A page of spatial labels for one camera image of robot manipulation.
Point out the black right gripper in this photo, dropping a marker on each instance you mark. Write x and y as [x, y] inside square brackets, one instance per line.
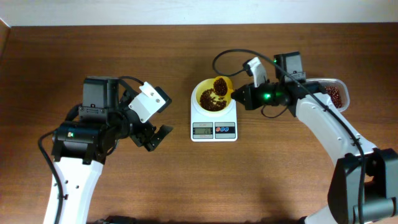
[252, 97]

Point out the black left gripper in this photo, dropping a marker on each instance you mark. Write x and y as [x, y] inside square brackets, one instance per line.
[143, 137]

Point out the orange plastic measuring scoop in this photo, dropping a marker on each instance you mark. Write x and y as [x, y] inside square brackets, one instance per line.
[223, 87]

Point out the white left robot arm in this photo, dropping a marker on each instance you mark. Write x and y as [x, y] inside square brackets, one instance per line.
[77, 150]

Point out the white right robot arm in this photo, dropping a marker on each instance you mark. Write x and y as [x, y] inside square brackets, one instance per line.
[363, 188]

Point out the red beans in bowl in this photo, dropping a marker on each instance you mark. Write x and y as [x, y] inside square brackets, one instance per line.
[211, 102]

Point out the white digital kitchen scale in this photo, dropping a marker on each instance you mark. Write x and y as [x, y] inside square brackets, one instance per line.
[212, 126]

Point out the yellow plastic bowl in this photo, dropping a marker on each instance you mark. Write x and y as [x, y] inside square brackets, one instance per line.
[199, 89]

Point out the clear container of red beans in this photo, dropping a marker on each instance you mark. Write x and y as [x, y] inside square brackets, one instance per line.
[337, 90]

